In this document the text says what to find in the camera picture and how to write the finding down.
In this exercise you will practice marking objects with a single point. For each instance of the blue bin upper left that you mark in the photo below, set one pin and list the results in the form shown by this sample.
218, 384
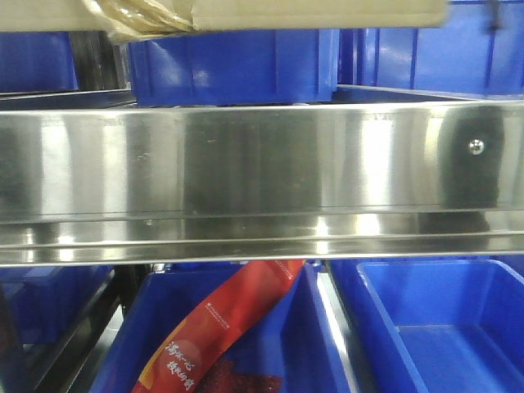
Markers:
37, 62

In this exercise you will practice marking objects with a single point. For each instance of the blue bin with snack bag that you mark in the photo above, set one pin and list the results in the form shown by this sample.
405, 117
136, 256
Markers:
294, 341

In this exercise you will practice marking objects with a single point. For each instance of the blue bin upper right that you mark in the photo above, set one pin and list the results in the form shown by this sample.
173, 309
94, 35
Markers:
478, 50

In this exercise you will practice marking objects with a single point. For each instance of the stainless steel shelf rail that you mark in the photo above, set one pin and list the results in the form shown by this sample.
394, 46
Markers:
132, 185

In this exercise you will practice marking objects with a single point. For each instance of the blue bin lower left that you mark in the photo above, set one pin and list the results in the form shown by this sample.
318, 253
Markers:
44, 301

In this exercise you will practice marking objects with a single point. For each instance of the empty blue bin lower right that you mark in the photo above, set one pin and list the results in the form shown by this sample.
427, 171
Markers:
452, 325

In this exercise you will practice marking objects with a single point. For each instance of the brown cardboard carton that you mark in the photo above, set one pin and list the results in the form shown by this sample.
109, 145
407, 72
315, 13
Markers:
127, 21

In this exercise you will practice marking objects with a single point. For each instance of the red snack bag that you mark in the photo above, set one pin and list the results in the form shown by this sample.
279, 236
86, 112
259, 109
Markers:
186, 355

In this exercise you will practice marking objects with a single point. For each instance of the blue bin upper middle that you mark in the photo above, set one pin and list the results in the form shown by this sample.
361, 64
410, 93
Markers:
283, 66

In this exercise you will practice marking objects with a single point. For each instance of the shelf rail screw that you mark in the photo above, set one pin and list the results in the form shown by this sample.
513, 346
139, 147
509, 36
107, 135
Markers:
476, 147

